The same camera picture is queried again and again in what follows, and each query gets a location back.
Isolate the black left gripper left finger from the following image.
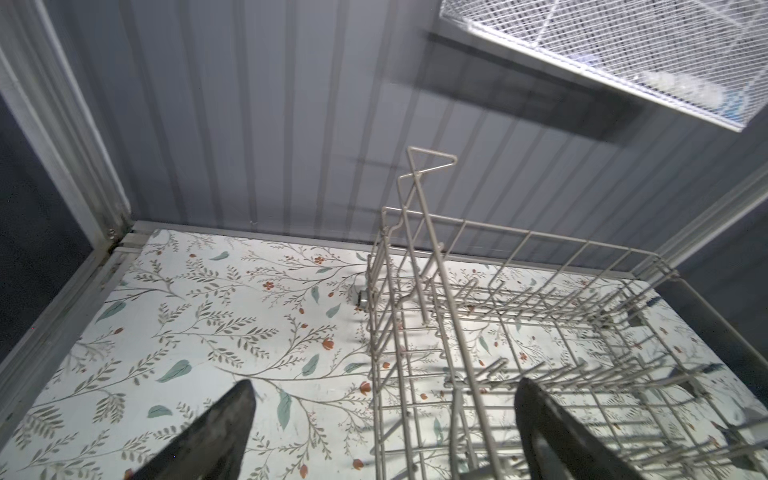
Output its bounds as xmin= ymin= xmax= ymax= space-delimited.
xmin=132 ymin=380 xmax=257 ymax=479

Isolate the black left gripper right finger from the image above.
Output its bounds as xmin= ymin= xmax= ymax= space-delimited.
xmin=514 ymin=377 xmax=641 ymax=479

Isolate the grey wire dish rack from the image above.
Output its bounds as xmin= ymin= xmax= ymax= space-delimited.
xmin=358 ymin=147 xmax=767 ymax=479

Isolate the white mesh wall basket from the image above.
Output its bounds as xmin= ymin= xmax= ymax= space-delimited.
xmin=439 ymin=1 xmax=767 ymax=132

